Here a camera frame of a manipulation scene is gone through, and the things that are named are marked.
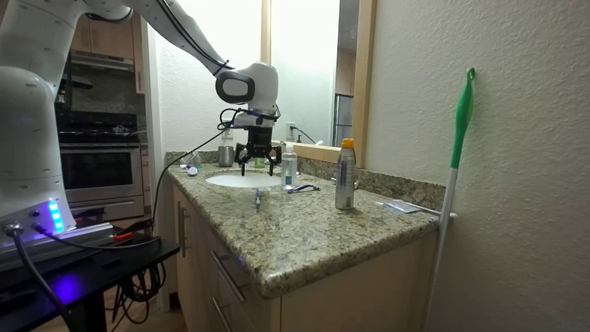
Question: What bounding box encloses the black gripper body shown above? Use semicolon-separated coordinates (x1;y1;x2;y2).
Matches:
235;126;282;162

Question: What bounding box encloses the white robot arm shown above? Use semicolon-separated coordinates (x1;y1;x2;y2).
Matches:
0;0;279;180

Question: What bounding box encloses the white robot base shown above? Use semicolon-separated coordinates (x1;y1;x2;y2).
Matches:
0;66;113;252

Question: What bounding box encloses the clear plastic water bottle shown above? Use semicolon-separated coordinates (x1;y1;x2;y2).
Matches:
281;141;299;189

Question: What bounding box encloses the silver metal cup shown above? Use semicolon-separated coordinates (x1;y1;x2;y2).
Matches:
218;145;235;167

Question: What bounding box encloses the white oval sink basin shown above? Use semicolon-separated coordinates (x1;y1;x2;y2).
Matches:
207;173;281;187

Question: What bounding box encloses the silver spray can orange cap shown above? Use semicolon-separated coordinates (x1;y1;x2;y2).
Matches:
336;138;356;209

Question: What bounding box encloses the wooden vanity cabinet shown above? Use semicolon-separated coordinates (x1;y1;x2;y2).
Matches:
176;182;435;332

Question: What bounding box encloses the wood framed mirror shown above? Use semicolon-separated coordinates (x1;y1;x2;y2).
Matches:
262;0;378;165

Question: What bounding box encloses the clear plastic packet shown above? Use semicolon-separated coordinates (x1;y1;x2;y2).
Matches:
384;198;421;213

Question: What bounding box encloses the stainless steel oven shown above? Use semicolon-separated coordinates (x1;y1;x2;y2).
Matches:
58;56;144;222

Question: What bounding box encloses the black robot cart table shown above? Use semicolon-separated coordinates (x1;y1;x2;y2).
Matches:
0;239;179;332

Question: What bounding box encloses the wall power outlet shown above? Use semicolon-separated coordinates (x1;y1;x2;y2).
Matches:
288;121;297;141

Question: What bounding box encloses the black power cable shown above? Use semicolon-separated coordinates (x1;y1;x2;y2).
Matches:
109;108;247;328

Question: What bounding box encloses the green handled white broom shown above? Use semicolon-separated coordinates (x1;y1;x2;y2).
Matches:
423;67;476;332

